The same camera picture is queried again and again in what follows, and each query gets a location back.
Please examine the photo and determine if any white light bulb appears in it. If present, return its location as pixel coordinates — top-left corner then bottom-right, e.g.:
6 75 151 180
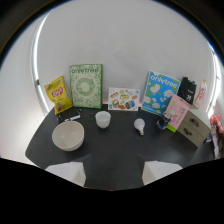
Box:
133 117 147 137

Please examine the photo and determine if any beige ceramic bowl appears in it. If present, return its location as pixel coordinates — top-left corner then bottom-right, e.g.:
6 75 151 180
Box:
51 120 85 153

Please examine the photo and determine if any small dark blue can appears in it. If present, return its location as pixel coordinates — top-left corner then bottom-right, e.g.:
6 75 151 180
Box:
156 112 172 132

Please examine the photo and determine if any black notebook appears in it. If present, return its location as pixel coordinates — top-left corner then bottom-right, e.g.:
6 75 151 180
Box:
57 108 82 123

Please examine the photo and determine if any beige mini drawer cabinet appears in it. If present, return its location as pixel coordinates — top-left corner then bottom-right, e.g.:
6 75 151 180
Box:
176 110 212 148

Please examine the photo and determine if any pink and green box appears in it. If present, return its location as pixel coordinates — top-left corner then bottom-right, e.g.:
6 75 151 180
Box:
165 93 191 133

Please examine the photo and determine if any translucent white plastic cup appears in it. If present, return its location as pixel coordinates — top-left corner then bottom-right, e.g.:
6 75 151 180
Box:
94 110 112 129

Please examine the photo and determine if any red and white cloth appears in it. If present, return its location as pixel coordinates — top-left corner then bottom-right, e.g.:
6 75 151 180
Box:
209 113 224 160

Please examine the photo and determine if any yellow chips bag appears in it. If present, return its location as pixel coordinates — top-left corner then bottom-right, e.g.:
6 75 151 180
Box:
43 75 74 116

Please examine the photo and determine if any white food picture card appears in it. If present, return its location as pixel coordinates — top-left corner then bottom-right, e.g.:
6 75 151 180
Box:
107 87 141 112

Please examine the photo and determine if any black bag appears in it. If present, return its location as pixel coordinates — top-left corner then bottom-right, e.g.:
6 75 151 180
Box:
176 76 198 105

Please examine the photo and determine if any white and red carton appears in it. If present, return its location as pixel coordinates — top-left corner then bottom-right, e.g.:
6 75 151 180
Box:
193 79 208 110

